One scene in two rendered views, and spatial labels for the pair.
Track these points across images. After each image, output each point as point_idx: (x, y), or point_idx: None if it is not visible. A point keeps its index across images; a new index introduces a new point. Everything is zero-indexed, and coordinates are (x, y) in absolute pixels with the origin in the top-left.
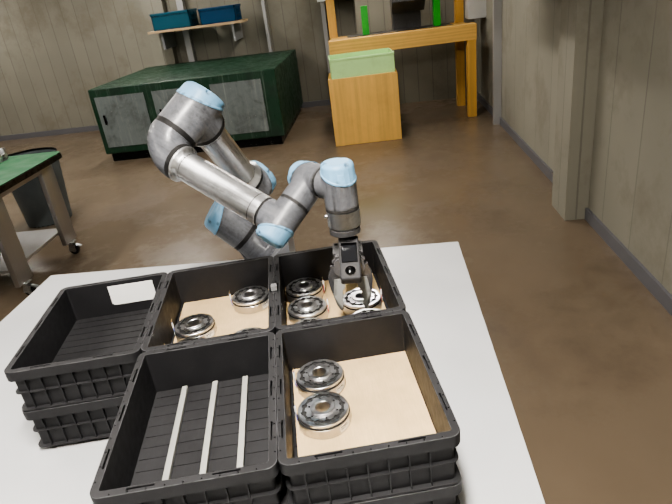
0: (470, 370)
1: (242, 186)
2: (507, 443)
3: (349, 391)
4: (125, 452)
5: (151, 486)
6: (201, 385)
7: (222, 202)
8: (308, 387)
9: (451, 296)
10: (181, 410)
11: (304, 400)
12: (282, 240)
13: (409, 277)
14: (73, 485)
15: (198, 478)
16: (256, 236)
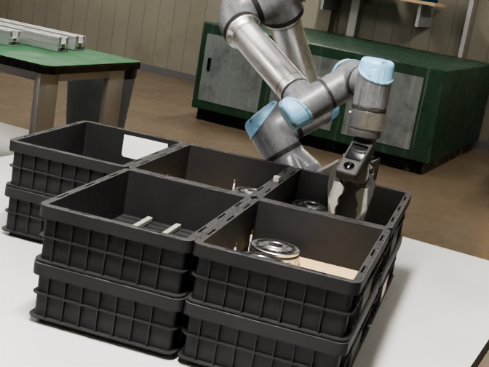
0: (443, 344)
1: (285, 61)
2: None
3: None
4: None
5: (88, 215)
6: (164, 224)
7: (261, 71)
8: (257, 248)
9: (479, 301)
10: (137, 225)
11: (247, 251)
12: (298, 119)
13: (445, 274)
14: (16, 259)
15: (126, 224)
16: (292, 156)
